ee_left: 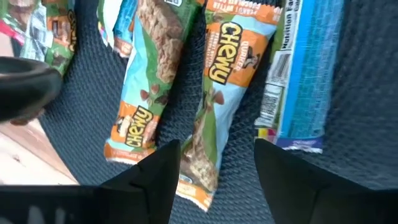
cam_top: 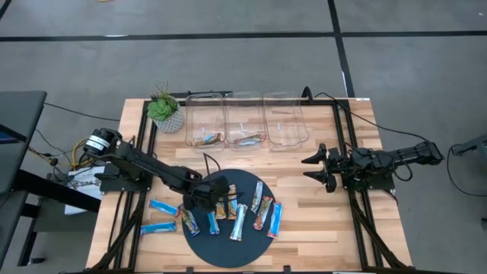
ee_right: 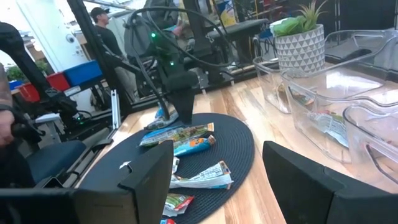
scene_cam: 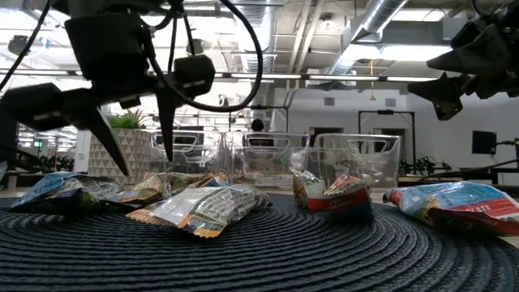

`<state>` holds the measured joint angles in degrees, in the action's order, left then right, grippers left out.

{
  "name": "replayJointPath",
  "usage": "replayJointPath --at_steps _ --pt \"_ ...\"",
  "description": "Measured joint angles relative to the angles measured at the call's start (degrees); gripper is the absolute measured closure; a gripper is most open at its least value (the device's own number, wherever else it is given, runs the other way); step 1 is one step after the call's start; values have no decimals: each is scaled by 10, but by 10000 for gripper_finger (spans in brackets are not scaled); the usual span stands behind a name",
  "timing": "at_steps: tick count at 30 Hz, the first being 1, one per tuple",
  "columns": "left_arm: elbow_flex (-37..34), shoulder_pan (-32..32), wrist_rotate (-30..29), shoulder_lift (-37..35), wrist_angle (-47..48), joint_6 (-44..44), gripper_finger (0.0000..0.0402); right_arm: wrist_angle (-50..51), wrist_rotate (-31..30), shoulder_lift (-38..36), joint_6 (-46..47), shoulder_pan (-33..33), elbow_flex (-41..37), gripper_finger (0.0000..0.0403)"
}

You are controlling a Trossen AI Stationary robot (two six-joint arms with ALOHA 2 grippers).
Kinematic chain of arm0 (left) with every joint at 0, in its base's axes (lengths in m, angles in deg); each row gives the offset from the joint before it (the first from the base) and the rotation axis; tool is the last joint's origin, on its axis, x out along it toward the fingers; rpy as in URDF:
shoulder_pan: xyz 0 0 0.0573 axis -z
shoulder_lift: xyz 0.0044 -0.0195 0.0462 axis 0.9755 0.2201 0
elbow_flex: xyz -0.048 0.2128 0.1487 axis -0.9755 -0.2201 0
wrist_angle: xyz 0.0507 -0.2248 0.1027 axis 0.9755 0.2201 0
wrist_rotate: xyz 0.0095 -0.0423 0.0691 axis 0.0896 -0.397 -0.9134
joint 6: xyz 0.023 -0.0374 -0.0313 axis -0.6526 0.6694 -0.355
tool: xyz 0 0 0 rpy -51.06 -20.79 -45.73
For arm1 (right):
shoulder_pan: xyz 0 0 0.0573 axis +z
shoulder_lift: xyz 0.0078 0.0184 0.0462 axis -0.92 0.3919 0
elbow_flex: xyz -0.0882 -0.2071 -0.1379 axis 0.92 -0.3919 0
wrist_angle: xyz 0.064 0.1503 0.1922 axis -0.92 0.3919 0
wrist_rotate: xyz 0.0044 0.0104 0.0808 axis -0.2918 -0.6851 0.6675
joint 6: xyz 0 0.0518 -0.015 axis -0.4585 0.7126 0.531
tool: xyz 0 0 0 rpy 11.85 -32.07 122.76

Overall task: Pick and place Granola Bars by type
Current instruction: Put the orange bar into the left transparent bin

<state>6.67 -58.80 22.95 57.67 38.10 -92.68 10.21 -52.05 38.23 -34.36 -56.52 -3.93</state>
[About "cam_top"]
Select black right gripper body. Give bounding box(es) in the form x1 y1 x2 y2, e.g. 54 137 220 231
323 144 345 194

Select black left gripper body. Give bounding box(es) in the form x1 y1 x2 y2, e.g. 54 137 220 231
182 174 231 212

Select orange and teal granola bar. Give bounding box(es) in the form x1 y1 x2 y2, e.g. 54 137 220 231
227 184 239 221

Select white and green granola bar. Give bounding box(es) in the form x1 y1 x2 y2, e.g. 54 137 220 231
250 180 265 215

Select silver and blue granola bar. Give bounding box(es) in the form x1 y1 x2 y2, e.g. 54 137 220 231
229 202 249 242

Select blue and green granola bar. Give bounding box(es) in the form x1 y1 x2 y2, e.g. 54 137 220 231
178 205 201 237

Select red and green granola bar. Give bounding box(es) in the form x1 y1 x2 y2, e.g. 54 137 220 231
234 132 267 148
252 195 274 231

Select blue granola bar red ends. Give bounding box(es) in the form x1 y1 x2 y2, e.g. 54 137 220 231
148 198 181 218
266 201 284 240
139 221 178 236

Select clear plastic bin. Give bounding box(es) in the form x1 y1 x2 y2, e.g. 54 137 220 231
224 91 267 151
263 91 310 153
184 92 227 151

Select round dark woven placemat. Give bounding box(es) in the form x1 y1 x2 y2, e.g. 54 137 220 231
181 168 278 269

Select succulent in patterned pot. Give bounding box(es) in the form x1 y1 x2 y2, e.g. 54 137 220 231
146 81 186 134

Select white paper box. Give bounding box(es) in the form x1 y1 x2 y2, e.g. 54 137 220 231
63 165 106 216

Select grey equipment stand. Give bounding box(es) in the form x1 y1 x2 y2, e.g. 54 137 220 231
451 132 487 157

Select black metal stand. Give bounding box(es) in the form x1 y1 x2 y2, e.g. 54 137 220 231
14 169 103 267

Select grey desk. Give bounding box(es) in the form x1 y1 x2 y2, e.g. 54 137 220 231
0 90 49 267

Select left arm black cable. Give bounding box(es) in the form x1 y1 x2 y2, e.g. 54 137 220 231
202 151 222 179

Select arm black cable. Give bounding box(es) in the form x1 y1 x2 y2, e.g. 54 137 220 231
202 151 222 179
391 155 414 183

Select black aluminium rig frame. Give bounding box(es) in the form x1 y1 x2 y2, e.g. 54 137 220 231
88 90 411 274

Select black power cable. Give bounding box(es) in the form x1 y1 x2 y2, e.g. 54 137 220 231
301 85 433 144

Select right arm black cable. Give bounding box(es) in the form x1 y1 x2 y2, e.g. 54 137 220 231
391 155 414 183

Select black looped floor cable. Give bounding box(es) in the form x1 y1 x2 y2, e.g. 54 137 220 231
446 145 487 198

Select yellow cable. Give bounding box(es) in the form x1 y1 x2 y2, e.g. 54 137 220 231
28 137 92 170

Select thin black floor cable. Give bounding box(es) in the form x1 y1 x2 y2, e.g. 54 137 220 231
43 101 122 123

